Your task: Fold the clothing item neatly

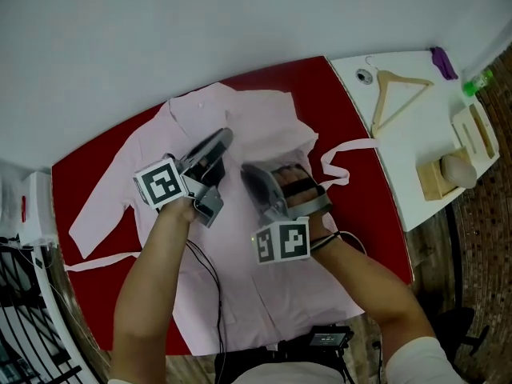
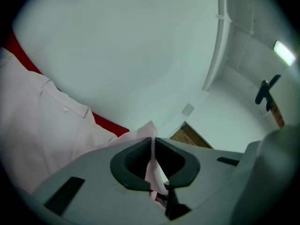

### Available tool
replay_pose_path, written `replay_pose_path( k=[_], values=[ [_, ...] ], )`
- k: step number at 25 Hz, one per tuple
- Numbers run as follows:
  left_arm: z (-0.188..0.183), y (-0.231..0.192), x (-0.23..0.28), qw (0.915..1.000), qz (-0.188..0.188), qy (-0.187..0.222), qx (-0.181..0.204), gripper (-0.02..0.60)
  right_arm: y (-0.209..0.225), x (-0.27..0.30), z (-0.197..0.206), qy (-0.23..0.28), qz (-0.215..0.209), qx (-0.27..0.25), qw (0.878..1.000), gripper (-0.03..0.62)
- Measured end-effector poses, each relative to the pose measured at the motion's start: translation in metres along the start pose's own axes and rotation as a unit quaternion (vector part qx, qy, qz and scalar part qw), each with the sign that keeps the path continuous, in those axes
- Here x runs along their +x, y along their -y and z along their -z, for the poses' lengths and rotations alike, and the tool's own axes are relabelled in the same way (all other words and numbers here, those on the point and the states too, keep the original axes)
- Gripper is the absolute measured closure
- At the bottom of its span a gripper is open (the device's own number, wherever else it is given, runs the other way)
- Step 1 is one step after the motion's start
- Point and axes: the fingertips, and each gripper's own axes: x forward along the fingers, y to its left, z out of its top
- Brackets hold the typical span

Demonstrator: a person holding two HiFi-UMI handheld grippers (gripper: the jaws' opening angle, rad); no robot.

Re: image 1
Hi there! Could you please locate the white water dispenser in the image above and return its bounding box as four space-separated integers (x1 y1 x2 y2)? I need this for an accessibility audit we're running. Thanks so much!
18 170 55 247

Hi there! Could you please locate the black device with screen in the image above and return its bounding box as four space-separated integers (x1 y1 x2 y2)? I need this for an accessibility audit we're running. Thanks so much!
310 325 355 351

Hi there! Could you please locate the person's white shirt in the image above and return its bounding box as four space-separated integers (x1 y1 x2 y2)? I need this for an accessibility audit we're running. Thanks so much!
215 336 469 384

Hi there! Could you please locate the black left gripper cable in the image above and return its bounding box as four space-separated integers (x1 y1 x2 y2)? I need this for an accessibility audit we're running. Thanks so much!
186 240 229 355

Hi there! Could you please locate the green plastic bottle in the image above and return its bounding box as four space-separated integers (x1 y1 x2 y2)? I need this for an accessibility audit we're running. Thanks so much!
462 69 494 98

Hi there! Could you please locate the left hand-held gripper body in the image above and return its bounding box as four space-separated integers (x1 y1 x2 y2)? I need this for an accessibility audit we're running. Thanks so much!
133 126 235 230

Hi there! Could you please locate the person's left hand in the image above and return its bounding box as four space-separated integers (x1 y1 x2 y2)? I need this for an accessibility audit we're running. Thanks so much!
191 154 220 178

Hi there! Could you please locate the red tablecloth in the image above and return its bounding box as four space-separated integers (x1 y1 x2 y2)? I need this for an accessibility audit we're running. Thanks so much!
50 56 415 354

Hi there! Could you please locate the wooden clothes hanger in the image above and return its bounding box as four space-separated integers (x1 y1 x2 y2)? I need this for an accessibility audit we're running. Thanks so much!
364 56 436 138

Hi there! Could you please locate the black metal railing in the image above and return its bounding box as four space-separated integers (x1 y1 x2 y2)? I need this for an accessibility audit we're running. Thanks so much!
0 236 101 384

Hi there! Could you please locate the white side table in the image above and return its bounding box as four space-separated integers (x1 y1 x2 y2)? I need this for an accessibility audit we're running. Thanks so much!
326 50 502 234

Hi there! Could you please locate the black office chair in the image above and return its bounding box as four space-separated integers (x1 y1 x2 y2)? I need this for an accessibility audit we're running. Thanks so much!
435 306 491 375

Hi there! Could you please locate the person's right hand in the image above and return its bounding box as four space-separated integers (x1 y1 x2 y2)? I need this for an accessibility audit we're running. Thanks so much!
276 166 326 211

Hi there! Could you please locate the person's left forearm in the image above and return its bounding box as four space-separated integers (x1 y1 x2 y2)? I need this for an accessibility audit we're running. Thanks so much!
106 196 201 384

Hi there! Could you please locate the person's right forearm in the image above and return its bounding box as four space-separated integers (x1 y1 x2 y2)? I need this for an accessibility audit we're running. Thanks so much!
310 214 437 371

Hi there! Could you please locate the light wooden box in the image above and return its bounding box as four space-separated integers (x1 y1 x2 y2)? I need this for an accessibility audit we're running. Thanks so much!
414 146 469 203

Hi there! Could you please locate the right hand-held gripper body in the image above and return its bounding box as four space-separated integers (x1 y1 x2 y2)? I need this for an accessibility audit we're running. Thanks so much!
241 162 334 266

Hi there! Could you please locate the purple cloth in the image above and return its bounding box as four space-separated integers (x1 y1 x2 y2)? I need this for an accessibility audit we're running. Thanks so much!
430 46 459 82

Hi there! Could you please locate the pink robe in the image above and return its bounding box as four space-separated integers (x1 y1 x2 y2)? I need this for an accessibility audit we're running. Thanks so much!
68 82 363 355

